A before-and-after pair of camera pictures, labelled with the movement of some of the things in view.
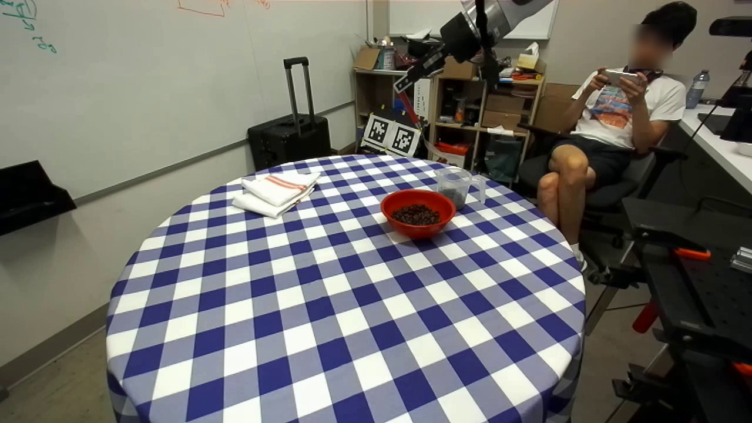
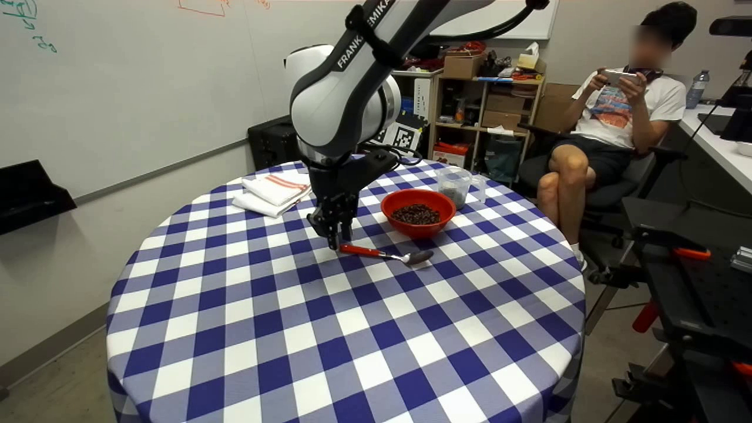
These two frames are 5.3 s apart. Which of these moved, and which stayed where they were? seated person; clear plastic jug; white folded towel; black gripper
Moved: black gripper
Stayed: clear plastic jug; white folded towel; seated person
